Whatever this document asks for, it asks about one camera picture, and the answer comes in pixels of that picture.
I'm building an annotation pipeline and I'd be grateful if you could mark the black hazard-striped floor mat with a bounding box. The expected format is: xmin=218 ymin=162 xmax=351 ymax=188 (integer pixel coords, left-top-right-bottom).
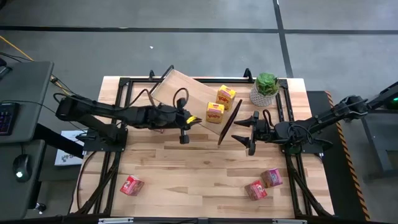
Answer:
xmin=306 ymin=90 xmax=371 ymax=222

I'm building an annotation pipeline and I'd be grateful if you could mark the grey desk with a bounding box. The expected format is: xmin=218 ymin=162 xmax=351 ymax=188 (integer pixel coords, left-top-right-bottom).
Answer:
xmin=0 ymin=139 xmax=47 ymax=221
xmin=0 ymin=60 xmax=54 ymax=144

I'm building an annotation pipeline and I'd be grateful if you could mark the black desk support bar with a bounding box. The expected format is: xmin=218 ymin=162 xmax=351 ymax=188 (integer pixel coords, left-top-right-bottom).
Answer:
xmin=32 ymin=123 xmax=86 ymax=159

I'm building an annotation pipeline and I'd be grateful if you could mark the black computer mouse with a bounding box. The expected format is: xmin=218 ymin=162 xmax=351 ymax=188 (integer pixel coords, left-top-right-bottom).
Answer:
xmin=12 ymin=154 xmax=32 ymax=183

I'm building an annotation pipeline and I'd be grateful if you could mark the white triangle-pattern plant pot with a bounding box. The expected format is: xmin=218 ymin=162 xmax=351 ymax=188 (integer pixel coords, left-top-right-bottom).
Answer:
xmin=249 ymin=82 xmax=279 ymax=108

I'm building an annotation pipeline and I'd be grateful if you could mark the green artificial plant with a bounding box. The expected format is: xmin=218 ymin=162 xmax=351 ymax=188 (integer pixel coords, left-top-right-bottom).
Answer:
xmin=255 ymin=72 xmax=280 ymax=96

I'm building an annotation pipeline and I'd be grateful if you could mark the wooden shelf with black frame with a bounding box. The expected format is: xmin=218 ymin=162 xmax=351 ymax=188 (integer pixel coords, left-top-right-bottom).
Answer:
xmin=148 ymin=64 xmax=244 ymax=146

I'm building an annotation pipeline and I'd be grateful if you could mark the black device with green light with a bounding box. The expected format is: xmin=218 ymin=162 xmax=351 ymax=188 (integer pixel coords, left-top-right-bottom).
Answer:
xmin=366 ymin=81 xmax=398 ymax=110

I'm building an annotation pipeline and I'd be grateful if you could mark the magenta Raisin Bran cereal box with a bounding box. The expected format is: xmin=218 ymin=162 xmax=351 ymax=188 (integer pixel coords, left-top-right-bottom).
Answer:
xmin=119 ymin=174 xmax=146 ymax=197
xmin=260 ymin=167 xmax=284 ymax=189

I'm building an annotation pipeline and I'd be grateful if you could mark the yellow Corn Pops cereal box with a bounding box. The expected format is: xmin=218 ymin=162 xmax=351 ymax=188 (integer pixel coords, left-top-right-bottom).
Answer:
xmin=216 ymin=84 xmax=237 ymax=111
xmin=205 ymin=101 xmax=225 ymax=124

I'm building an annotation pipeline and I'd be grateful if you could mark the yellow cable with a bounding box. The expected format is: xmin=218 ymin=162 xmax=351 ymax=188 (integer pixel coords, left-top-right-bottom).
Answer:
xmin=0 ymin=35 xmax=71 ymax=96

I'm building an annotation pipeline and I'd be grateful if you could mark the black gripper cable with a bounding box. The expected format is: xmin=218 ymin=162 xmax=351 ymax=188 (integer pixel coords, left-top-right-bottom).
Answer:
xmin=126 ymin=87 xmax=190 ymax=110
xmin=262 ymin=108 xmax=276 ymax=128

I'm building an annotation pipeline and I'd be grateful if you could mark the red Froot Loops cereal box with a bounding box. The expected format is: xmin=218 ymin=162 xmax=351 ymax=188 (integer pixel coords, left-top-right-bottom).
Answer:
xmin=244 ymin=179 xmax=268 ymax=202

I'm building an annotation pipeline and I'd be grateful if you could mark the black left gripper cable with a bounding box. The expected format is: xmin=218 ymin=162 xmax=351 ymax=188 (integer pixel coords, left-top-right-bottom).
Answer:
xmin=126 ymin=87 xmax=190 ymax=110

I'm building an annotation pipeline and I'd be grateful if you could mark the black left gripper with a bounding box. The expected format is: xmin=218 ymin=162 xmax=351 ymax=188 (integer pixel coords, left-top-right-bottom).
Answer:
xmin=146 ymin=98 xmax=203 ymax=144

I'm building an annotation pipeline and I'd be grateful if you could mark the white printed sign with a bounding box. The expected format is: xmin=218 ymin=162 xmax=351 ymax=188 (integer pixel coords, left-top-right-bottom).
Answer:
xmin=54 ymin=129 xmax=90 ymax=167

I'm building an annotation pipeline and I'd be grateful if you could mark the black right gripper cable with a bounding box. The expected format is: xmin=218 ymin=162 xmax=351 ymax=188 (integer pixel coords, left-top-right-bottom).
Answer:
xmin=262 ymin=108 xmax=276 ymax=128

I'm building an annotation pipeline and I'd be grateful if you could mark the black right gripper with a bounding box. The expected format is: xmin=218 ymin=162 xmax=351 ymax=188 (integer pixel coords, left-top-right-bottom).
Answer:
xmin=231 ymin=111 xmax=280 ymax=156

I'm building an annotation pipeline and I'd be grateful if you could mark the black backlit keyboard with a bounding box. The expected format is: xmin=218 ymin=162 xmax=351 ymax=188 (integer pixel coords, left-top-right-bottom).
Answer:
xmin=0 ymin=102 xmax=20 ymax=137

